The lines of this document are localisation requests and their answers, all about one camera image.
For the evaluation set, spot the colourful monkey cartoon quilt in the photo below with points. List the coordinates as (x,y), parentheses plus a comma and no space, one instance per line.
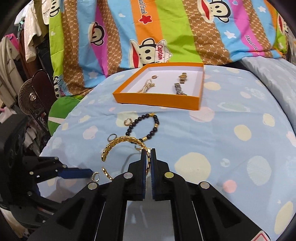
(91,40)

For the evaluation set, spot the black electric fan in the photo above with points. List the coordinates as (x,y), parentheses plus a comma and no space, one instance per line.
(37,95)

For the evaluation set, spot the light blue pillow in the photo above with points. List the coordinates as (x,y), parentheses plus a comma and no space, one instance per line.
(278,75)

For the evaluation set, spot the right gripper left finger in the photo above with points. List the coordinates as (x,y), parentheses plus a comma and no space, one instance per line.
(113,198)

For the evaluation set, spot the gold chain bangle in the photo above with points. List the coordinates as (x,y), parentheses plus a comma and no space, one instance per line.
(120,152)

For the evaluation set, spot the gold heart charm earring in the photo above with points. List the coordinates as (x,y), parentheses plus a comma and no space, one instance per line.
(95,177)

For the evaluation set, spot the silver blue-dial wristwatch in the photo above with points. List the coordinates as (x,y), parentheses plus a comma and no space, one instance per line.
(178,89)

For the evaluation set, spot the light blue dotted bedsheet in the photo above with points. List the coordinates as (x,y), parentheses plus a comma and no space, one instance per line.
(240,141)

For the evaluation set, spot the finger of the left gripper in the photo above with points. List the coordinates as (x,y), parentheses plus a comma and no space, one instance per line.
(75,173)

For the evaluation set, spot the gold hoop earring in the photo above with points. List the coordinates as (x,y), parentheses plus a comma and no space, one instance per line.
(128,122)

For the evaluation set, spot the green cushion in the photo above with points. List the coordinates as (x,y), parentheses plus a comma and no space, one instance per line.
(59,111)

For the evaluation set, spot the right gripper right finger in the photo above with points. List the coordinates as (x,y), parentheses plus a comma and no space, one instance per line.
(169,186)

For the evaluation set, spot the hanging clothes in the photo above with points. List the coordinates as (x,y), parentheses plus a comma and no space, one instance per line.
(24,45)

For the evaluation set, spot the orange shallow cardboard box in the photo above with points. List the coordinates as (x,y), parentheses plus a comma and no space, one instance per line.
(153,85)

